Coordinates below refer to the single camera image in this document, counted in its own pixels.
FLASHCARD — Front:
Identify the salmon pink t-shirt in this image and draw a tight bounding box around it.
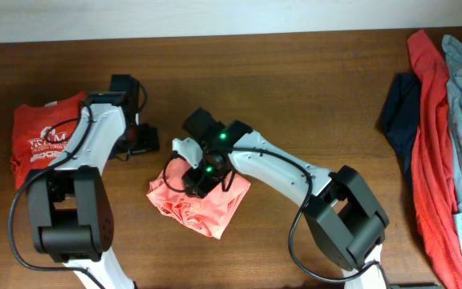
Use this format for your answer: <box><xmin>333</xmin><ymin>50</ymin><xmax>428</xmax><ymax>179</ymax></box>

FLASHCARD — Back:
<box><xmin>147</xmin><ymin>158</ymin><xmax>250</xmax><ymax>239</ymax></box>

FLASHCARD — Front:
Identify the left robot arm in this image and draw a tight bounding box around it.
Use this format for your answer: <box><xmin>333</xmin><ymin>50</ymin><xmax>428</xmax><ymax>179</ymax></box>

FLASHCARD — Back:
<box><xmin>23</xmin><ymin>75</ymin><xmax>160</xmax><ymax>288</ymax></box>

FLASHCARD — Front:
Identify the red orange garment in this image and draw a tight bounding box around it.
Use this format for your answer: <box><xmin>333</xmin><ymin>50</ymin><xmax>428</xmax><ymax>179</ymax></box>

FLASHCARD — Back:
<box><xmin>407</xmin><ymin>30</ymin><xmax>462</xmax><ymax>289</ymax></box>

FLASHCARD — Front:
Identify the folded red printed t-shirt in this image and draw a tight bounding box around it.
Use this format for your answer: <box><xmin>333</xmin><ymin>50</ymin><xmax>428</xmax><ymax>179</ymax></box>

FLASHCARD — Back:
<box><xmin>10</xmin><ymin>92</ymin><xmax>87</xmax><ymax>189</ymax></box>

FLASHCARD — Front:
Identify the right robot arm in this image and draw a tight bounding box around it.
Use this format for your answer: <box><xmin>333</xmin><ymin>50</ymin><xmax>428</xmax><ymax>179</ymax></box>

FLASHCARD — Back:
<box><xmin>172</xmin><ymin>108</ymin><xmax>389</xmax><ymax>288</ymax></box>

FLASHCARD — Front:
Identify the navy blue garment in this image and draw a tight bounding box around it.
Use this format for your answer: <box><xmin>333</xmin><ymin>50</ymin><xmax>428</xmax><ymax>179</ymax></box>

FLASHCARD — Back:
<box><xmin>381</xmin><ymin>73</ymin><xmax>422</xmax><ymax>181</ymax></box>

